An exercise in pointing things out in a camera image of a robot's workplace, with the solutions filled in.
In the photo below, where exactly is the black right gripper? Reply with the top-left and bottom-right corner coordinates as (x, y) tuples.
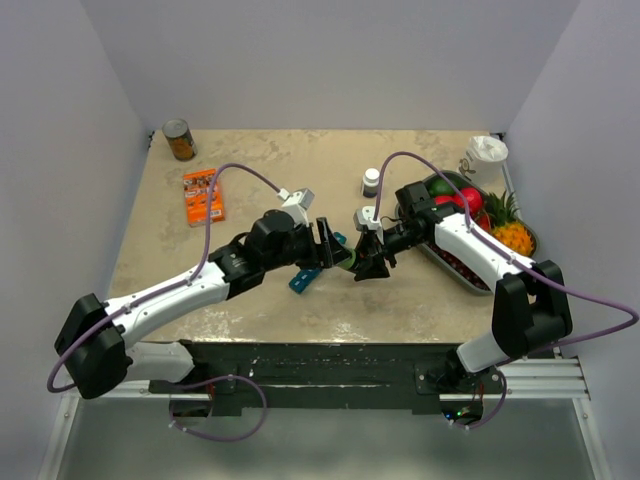
(351, 221), (427, 280)

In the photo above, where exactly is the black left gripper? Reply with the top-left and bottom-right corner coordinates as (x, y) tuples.
(264, 217), (351, 272)

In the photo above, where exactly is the green pill bottle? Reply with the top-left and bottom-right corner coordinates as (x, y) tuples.
(339, 250), (361, 274)

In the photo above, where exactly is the teal weekly pill organizer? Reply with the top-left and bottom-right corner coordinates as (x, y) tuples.
(288, 232), (349, 295)

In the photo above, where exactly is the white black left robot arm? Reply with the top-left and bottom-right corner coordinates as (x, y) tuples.
(54, 210), (352, 399)

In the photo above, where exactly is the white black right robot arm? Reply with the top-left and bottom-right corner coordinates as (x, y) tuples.
(349, 182), (573, 393)

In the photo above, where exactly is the dark red grapes bunch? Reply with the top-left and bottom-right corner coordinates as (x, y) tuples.
(421, 242), (491, 295)

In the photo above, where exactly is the white cap pill bottle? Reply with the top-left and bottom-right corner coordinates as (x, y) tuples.
(361, 168), (380, 198)

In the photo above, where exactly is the red apple left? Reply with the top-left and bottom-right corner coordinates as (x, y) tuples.
(434, 195), (454, 205)

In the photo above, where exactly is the red apple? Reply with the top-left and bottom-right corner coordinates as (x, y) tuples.
(434, 195), (454, 205)
(454, 187), (484, 215)

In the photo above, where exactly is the green apple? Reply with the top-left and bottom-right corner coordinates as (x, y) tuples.
(427, 178), (456, 198)

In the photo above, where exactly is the red apple right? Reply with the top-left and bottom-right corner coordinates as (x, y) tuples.
(454, 187), (484, 215)

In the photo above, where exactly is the small pineapple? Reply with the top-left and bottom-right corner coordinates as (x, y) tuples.
(485, 192), (535, 257)

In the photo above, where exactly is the grey fruit tray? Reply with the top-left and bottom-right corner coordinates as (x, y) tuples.
(418, 170), (538, 296)

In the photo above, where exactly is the white paper cup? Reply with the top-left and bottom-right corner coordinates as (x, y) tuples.
(458, 135), (509, 186)

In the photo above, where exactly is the orange cardboard box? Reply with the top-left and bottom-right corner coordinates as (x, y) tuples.
(183, 168), (226, 227)

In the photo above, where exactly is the tin food can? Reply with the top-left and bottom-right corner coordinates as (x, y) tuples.
(162, 118), (197, 161)

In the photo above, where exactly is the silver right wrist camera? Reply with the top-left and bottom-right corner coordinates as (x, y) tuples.
(353, 206), (382, 232)

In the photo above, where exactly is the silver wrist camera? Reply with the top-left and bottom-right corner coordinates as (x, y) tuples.
(279, 188), (315, 226)
(353, 206), (382, 232)

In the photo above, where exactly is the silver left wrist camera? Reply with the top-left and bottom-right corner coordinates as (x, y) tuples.
(279, 188), (315, 226)

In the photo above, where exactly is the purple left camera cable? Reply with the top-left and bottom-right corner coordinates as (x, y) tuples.
(46, 163), (289, 394)

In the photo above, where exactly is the purple camera cable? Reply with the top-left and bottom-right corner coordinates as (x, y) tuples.
(46, 163), (289, 394)
(372, 151), (640, 366)

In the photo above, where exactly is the black table edge rail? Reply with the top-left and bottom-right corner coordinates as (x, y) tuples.
(150, 341), (501, 416)

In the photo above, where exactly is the aluminium frame rail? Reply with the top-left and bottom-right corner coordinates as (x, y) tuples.
(37, 358), (613, 479)

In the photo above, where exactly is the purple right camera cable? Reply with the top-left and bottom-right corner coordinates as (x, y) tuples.
(372, 151), (640, 366)

